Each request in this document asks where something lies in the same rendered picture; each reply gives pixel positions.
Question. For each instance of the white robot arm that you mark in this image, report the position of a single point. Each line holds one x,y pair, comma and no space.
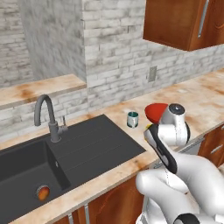
172,180

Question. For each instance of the dark grey sink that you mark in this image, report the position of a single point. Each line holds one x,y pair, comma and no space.
87,145

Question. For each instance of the red bowl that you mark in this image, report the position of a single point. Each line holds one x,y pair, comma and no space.
154,112

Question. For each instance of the green and white mug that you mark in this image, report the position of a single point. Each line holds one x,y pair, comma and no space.
132,120

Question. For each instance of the yellow mug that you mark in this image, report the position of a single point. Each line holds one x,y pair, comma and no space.
148,126

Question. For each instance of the grey curved tap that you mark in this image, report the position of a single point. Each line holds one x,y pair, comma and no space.
53,128

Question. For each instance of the silver dishwasher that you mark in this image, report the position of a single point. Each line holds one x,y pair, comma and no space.
194,148

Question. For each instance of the brown base cupboard door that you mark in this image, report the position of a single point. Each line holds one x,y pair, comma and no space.
116,204
62,220

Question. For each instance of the brown drawer front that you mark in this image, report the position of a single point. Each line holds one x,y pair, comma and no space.
214,141

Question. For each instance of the grey wall socket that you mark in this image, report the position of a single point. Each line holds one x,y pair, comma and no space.
152,74

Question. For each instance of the brown wall cupboard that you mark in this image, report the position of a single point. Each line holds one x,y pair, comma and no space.
166,23

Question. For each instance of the brown wall cupboard door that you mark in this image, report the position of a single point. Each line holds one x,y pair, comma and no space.
214,22

